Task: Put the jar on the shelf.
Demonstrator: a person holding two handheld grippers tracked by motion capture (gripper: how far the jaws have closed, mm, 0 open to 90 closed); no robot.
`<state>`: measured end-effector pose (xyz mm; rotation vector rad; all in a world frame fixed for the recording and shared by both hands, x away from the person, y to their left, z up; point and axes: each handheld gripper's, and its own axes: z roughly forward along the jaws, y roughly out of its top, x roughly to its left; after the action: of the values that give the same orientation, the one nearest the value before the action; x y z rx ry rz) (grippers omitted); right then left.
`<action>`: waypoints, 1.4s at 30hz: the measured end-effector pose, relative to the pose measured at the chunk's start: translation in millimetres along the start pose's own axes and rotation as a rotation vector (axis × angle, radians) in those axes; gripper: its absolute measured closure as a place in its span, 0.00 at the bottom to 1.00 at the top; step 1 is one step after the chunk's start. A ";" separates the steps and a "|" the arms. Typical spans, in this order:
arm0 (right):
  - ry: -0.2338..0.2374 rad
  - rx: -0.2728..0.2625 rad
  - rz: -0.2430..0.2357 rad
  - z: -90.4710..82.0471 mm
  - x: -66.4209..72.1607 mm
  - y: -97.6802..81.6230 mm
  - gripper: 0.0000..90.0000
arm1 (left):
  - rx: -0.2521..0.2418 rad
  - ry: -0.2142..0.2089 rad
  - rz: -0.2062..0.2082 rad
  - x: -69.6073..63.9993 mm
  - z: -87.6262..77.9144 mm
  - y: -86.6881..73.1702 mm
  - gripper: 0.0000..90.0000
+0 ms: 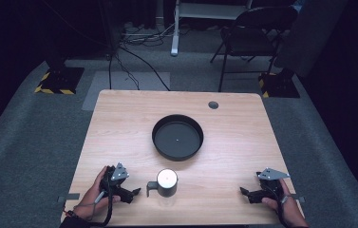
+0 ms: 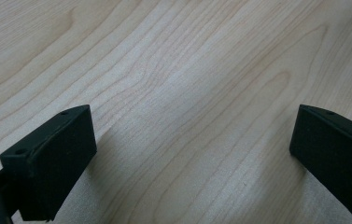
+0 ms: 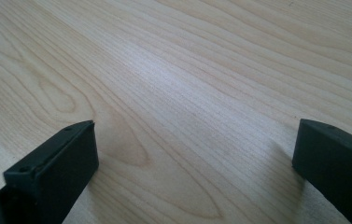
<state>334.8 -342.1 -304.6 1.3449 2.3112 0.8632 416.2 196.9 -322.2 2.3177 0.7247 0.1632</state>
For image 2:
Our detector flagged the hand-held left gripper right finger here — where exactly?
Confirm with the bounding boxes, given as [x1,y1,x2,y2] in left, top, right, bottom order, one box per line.
[289,104,352,222]

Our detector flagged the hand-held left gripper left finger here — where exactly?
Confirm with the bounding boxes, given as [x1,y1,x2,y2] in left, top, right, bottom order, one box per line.
[0,105,98,222]

